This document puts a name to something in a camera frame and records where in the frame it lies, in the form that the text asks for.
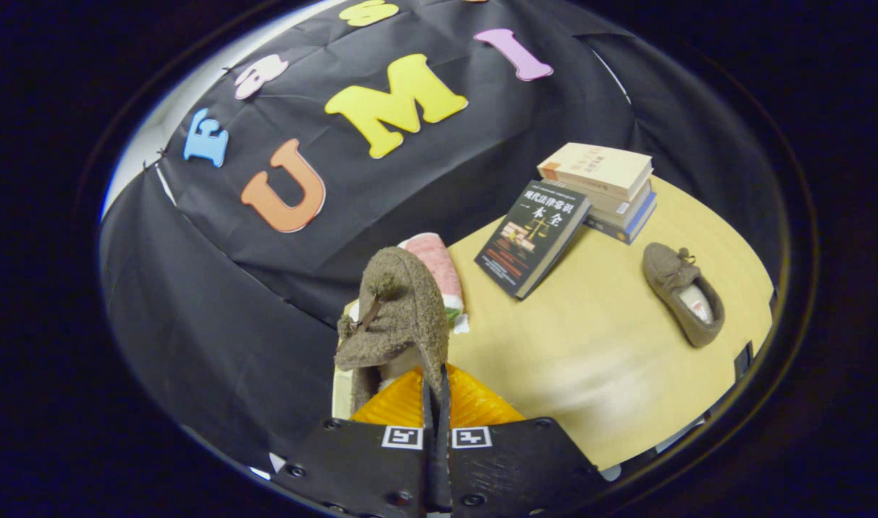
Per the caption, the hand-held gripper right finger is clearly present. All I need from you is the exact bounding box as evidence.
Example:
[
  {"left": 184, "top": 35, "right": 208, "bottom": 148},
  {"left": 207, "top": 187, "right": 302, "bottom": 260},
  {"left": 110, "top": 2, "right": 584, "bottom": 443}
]
[{"left": 439, "top": 364, "right": 611, "bottom": 518}]

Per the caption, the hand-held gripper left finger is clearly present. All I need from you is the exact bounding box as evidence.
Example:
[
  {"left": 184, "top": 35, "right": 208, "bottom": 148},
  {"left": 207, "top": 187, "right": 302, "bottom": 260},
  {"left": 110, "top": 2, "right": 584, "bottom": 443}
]
[{"left": 272, "top": 367, "right": 441, "bottom": 518}]

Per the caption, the beige fabric storage box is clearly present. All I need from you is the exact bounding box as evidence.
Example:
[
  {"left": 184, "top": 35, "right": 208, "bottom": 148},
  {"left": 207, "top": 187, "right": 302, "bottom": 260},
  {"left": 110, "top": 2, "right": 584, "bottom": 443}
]
[{"left": 331, "top": 360, "right": 355, "bottom": 422}]

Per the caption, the brown fuzzy shoe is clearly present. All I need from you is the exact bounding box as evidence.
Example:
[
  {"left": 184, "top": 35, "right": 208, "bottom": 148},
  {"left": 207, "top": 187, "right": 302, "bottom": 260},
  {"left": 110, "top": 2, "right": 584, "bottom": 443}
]
[
  {"left": 334, "top": 247, "right": 450, "bottom": 414},
  {"left": 641, "top": 242, "right": 726, "bottom": 349}
]

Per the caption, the watermelon slice plush toy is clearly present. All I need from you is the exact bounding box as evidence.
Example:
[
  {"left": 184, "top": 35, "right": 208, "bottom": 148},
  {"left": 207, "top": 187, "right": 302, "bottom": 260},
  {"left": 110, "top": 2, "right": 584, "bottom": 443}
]
[{"left": 398, "top": 232, "right": 470, "bottom": 335}]

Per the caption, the black book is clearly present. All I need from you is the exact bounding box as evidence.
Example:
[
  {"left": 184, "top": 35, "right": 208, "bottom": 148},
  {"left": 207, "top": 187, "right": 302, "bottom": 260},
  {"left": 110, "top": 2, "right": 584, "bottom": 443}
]
[{"left": 473, "top": 179, "right": 593, "bottom": 300}]

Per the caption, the black table edge clamp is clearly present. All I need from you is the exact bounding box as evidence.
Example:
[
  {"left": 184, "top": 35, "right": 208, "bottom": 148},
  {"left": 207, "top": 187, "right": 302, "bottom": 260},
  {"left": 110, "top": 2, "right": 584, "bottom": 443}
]
[{"left": 733, "top": 341, "right": 755, "bottom": 383}]

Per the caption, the blue book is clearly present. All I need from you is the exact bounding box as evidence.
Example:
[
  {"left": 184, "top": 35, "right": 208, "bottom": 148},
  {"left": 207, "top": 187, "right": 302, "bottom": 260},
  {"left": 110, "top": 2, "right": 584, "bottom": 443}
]
[{"left": 581, "top": 191, "right": 658, "bottom": 245}]

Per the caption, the grey book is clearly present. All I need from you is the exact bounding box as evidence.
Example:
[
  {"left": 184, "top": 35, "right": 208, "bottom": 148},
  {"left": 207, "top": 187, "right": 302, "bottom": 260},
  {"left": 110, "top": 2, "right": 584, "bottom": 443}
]
[{"left": 586, "top": 180, "right": 655, "bottom": 230}]

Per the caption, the beige book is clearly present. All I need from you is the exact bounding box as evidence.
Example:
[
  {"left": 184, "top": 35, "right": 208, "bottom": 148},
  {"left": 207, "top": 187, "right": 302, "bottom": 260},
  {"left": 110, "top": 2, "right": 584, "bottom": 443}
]
[{"left": 537, "top": 142, "right": 654, "bottom": 202}]

